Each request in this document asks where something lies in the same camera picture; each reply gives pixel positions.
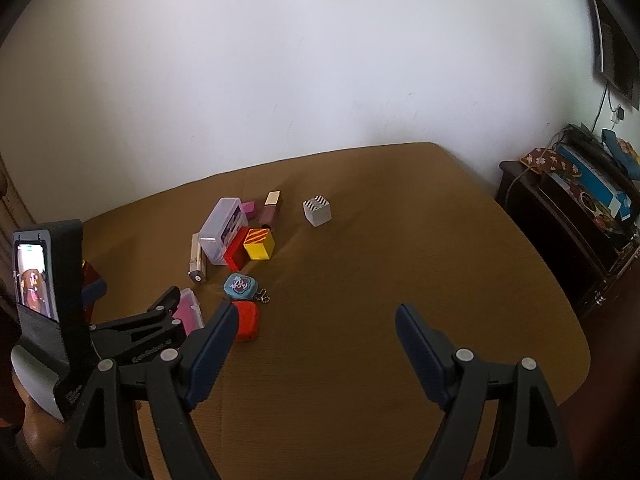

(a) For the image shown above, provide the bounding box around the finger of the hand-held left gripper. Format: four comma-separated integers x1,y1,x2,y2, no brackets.
90,285,182,341
92,317,189,363

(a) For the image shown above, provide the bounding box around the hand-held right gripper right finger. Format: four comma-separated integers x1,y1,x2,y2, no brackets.
395,303,576,480

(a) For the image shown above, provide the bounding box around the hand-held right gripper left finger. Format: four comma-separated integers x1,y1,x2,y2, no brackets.
60,301,239,480

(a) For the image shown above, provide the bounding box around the clear box with pink insert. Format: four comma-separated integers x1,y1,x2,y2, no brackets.
171,287,205,337

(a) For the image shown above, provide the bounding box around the red block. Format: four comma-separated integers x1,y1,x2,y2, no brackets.
230,300,261,344

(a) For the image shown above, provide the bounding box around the beige tube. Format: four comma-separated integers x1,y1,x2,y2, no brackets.
188,233,207,285

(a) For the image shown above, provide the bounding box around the blue keychain pouch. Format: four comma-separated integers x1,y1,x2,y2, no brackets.
222,272,272,305

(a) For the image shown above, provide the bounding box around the clear plastic box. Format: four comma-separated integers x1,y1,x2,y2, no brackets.
199,197,249,266

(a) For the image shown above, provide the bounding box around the yellow striped cube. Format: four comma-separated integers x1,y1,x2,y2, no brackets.
243,228,276,262

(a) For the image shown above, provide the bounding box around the pink lipstick tube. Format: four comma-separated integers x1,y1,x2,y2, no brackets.
258,190,285,231

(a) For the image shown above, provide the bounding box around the white striped cube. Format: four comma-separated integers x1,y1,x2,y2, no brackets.
302,193,333,228

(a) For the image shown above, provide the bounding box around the person's left hand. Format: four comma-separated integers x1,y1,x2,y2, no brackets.
20,396,68,466

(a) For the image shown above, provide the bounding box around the dark wooden cabinet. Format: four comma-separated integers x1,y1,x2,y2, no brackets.
497,159,640,320

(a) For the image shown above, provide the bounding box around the floral patterned cloth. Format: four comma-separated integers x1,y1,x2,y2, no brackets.
519,147,585,182

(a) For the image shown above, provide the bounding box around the blue cardboard box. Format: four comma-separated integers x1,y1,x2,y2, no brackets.
556,144,629,222

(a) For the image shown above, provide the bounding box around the teal bag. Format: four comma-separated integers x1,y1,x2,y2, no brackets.
600,128,640,182

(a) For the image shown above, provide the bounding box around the wall television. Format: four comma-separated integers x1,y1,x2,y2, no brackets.
591,0,640,112

